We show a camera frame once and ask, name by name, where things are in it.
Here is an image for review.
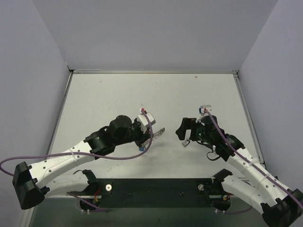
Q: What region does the large metal keyring with loops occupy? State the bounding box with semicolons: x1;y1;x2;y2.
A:
142;128;165;148

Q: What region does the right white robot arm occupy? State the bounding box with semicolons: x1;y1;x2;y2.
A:
176;115;303;227

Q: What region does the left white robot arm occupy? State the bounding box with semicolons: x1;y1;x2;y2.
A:
12;113;156;210

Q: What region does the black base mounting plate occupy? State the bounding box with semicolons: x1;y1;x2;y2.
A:
74;178;231;210

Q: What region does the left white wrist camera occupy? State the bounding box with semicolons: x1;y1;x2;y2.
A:
136;109;156;133

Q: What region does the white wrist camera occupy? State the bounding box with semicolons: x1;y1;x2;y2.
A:
198;105;212;117
136;109;156;133

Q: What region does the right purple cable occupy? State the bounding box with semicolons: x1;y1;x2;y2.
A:
205;110;303;215

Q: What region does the purple cable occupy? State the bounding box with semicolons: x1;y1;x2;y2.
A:
205;110;303;215
0;108;154;212

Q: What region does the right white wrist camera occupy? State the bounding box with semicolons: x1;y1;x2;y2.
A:
198;105;212;117

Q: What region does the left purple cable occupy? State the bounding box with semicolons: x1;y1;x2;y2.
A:
0;108;154;212

